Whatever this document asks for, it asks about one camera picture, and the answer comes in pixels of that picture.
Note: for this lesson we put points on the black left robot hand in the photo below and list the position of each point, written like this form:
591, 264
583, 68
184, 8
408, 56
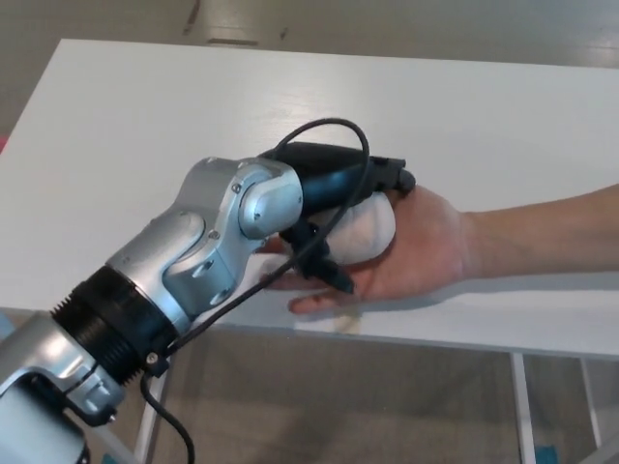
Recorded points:
333, 169

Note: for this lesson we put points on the person's bare hand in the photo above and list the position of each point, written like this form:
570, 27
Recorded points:
421, 241

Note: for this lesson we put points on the white round object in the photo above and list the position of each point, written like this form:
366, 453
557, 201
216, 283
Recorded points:
367, 232

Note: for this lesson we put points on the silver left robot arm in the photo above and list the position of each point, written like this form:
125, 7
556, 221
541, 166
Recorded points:
203, 241

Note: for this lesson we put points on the person's bare forearm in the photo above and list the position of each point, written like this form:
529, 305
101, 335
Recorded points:
541, 232

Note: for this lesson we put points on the beige masking tape strip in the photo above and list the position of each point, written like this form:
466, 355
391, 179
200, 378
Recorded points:
345, 325

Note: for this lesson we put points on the white metal table leg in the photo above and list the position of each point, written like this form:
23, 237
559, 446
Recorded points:
523, 411
591, 401
147, 425

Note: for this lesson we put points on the teal floor marker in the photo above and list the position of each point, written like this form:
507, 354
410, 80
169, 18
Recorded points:
547, 456

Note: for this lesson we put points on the light blue metal bar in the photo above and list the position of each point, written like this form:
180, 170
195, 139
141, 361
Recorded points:
113, 444

